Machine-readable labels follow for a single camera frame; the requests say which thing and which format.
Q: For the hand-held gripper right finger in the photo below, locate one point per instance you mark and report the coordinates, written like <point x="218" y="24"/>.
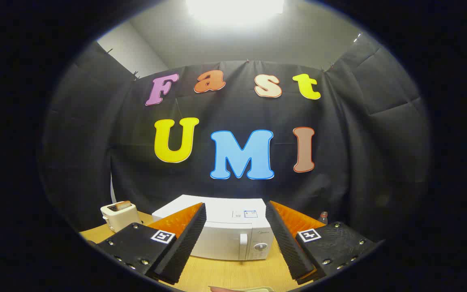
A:
<point x="286" y="243"/>

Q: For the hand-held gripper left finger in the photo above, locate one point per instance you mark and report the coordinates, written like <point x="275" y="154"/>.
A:
<point x="185" y="247"/>

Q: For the white microwave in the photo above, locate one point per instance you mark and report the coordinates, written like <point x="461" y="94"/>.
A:
<point x="225" y="239"/>

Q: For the white food tray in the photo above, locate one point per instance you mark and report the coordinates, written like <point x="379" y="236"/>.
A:
<point x="258" y="289"/>

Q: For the clear bottle red label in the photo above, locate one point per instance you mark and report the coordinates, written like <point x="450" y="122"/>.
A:
<point x="323" y="218"/>

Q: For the white toaster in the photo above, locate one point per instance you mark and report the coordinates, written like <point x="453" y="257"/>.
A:
<point x="122" y="219"/>

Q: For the toast slice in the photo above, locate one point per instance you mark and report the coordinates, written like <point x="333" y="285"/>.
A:
<point x="123" y="205"/>

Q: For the black backdrop cloth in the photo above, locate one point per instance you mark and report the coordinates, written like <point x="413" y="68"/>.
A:
<point x="95" y="142"/>

